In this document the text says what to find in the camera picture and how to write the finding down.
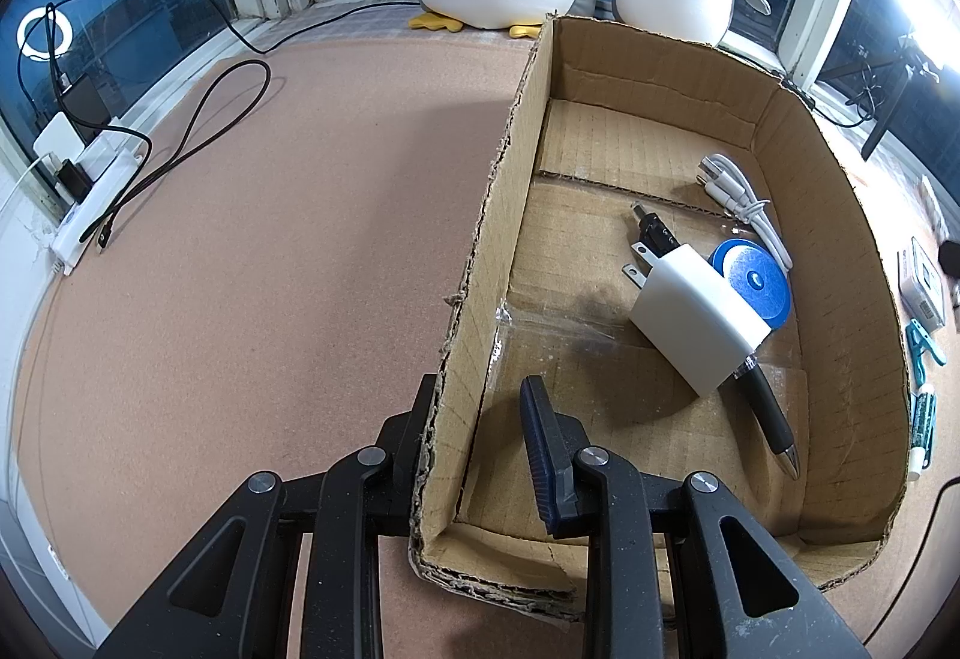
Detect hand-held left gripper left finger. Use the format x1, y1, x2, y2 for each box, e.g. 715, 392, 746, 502
97, 374, 440, 659

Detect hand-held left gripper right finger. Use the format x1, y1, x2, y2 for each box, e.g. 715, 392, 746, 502
520, 375, 871, 659

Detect white wall charger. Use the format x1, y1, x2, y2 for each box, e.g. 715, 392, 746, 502
624, 242, 773, 396

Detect black pen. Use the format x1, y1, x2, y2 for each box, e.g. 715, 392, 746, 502
628, 201, 802, 478

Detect blue round tape measure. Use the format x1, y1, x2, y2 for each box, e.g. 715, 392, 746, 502
709, 239, 794, 328

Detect white usb cable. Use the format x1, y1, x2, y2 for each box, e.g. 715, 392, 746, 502
697, 154, 794, 270

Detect cardboard box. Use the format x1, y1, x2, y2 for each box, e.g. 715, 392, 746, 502
409, 15, 912, 622

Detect green tube with white caps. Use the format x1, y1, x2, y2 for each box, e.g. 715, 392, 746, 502
906, 385, 938, 480

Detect teal plastic clip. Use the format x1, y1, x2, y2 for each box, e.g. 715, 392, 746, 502
905, 320, 944, 397

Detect white power strip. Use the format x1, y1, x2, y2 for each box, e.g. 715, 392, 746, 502
52, 130, 151, 276

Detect clear case with white device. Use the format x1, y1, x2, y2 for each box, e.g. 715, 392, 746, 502
898, 237, 947, 330

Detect black plug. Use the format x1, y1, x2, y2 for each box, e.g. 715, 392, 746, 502
56, 160, 95, 202

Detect white plug-in charger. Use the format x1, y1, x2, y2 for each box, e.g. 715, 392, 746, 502
34, 113, 91, 161

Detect black power adapter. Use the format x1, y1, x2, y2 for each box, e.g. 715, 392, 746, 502
56, 75, 113, 124

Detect black tripod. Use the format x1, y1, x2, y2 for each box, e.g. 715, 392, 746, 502
862, 32, 946, 163

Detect looped black cable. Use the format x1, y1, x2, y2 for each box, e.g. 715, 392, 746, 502
94, 59, 272, 251

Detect black ring light cable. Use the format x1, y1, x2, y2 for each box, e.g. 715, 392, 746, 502
780, 70, 886, 127

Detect long black cable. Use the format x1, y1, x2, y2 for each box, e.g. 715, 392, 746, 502
45, 0, 421, 56

